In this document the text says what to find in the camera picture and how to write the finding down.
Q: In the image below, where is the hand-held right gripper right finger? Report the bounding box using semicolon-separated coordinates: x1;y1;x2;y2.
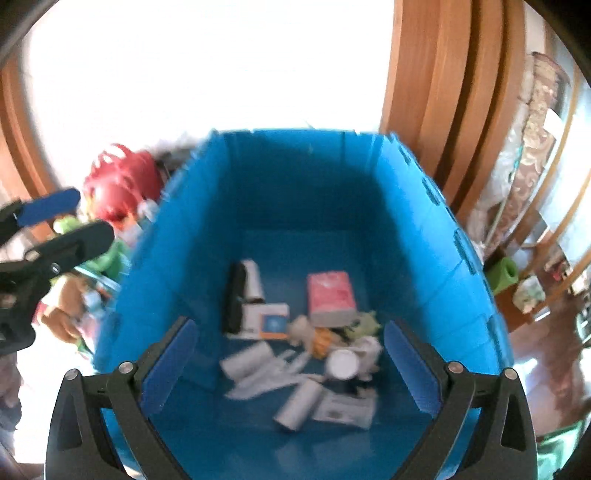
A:
383;318;539;480

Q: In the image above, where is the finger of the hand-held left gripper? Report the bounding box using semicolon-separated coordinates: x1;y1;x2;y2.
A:
0;187;81;252
25;220;115;278

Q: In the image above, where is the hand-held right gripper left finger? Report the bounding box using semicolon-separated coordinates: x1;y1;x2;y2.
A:
45;316;200;480

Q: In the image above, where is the green and white cloth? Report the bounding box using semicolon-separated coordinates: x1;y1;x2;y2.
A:
344;311;382;342

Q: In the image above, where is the white paper roll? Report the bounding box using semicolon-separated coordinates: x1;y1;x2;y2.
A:
219;342;273;377
273;381;324;432
240;258;266;305

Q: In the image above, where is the white printed packet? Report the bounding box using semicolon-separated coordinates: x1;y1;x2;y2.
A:
311;392;377;430

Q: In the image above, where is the white paper sheet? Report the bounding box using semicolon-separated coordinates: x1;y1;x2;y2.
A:
224;367;326;401

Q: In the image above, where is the black folding umbrella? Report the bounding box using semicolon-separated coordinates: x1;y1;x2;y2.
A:
224;261;250;335

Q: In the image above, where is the pink tissue pack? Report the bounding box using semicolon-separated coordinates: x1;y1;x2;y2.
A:
306;271;358;328

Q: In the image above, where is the white box blue orange print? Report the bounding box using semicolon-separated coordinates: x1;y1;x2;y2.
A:
238;302;291;341

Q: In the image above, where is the blue plastic crate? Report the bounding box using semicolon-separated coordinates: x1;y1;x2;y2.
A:
92;128;515;480

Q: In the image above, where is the person's left forearm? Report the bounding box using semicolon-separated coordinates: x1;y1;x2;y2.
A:
0;355;24;430

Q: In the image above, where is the green frog plush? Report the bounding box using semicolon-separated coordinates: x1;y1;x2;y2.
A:
53;215;132;282

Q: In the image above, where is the brown teddy bear plush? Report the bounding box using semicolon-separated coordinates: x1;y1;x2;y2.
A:
34;272;100;344

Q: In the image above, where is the red plastic basket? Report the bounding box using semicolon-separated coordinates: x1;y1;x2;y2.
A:
83;143;164;222

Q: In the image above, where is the green foam roll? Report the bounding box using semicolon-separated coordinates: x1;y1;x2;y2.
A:
487;257;520;294

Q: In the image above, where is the cluttered shelf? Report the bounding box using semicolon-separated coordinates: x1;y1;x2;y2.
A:
508;222;591;324

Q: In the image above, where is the rolled patterned carpet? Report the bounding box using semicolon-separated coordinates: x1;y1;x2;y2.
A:
471;52;571;241

